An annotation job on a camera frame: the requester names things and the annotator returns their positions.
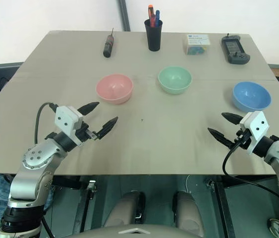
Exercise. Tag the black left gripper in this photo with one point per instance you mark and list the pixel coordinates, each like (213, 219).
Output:
(86, 132)

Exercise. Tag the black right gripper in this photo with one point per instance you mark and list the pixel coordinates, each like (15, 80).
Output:
(241, 138)

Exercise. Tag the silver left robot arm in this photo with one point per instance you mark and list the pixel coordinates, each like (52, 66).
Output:
(34, 158)

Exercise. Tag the pink bowl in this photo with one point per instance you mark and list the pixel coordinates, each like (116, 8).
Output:
(114, 88)

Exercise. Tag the blue bowl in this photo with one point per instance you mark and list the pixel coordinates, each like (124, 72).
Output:
(251, 96)

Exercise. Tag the green bowl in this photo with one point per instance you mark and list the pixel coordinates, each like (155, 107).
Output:
(175, 79)

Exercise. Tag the black screwdriver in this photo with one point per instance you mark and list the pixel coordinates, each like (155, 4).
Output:
(108, 45)

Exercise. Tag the black handheld remote controller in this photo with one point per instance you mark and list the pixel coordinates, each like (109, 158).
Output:
(234, 49)

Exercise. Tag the clear box of coloured clips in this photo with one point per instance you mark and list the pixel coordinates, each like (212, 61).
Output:
(197, 44)

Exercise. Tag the grey robot right leg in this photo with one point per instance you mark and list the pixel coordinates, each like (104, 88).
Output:
(187, 212)

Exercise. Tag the grey robot leg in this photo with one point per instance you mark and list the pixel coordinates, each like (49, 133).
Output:
(187, 212)
(127, 210)

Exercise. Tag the grey robot left leg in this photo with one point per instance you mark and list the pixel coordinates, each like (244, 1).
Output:
(127, 210)

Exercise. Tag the black pen cup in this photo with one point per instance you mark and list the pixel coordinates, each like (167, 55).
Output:
(153, 37)

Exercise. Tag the dark metal pole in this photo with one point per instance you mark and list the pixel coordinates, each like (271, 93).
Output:
(124, 15)

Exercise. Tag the red pen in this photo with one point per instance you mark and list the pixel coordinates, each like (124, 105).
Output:
(153, 21)

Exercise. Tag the sneaker shoe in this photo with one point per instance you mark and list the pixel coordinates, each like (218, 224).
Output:
(277, 227)

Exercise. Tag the blue pen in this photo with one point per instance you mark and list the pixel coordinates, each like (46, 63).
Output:
(157, 18)

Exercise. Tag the orange marker pen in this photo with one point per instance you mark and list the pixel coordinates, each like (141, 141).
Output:
(151, 13)

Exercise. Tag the grey robot torso front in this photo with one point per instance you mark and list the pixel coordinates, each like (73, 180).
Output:
(134, 231)

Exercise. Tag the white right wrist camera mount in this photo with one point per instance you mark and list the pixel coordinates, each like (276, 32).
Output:
(255, 126)

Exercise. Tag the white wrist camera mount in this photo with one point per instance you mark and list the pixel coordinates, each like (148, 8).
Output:
(67, 119)
(255, 126)

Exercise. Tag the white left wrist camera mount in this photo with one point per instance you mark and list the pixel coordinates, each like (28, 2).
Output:
(67, 119)

